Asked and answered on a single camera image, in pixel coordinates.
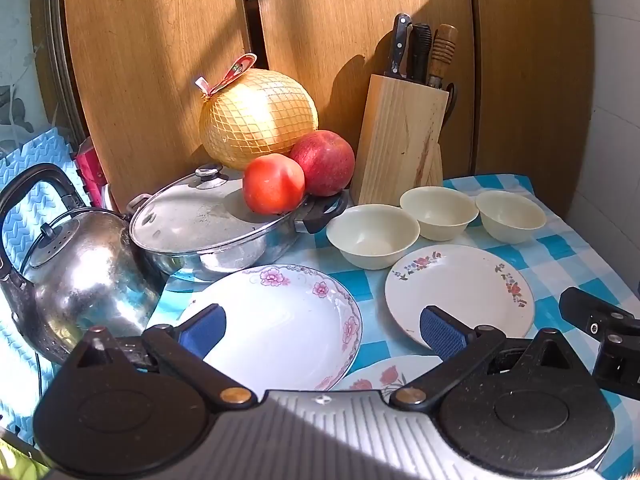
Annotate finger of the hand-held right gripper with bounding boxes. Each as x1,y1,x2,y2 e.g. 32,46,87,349
558,286,640,402

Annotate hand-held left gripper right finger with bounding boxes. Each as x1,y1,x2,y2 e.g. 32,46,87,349
390,305,585,408

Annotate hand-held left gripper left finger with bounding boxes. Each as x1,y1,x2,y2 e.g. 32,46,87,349
62,304,258,413

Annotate cream floral plate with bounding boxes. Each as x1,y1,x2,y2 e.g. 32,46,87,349
385,245,536,353

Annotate white red flower plate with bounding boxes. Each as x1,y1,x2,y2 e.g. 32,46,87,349
332,355,443,392

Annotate deep pink flower plate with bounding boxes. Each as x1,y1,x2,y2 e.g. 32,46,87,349
177,264,363,392

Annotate cream bowl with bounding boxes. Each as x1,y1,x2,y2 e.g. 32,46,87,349
326,204,421,271
400,186,480,242
475,190,547,245

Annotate blue checkered tablecloth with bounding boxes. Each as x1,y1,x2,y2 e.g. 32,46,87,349
145,174,640,480

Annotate steel cooking pot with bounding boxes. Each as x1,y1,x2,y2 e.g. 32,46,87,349
125,191,349,283

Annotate red tomato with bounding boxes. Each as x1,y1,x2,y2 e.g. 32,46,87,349
243,154,306,215

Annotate wooden knife block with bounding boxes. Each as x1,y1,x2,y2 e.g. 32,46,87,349
350,74,449,207

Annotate red packet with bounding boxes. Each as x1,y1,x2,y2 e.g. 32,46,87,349
75,137,108,206

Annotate red apple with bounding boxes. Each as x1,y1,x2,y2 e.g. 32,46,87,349
290,130,357,197

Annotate yellow pomelo in net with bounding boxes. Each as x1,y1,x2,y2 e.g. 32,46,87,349
194,52,320,171

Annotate black scissors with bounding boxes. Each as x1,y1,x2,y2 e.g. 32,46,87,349
440,82,459,137

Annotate wooden cabinet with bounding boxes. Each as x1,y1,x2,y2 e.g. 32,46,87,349
30,0,596,216

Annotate patterned glass panel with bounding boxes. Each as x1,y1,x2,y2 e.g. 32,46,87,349
0,0,53,153

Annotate steel kettle with black handle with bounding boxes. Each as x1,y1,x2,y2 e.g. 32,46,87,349
0,162,163,366

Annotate wooden ribbed handle knife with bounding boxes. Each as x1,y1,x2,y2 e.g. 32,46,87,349
426,24,459,90

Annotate black ribbed handle knife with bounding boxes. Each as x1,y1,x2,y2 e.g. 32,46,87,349
407,23,432,83

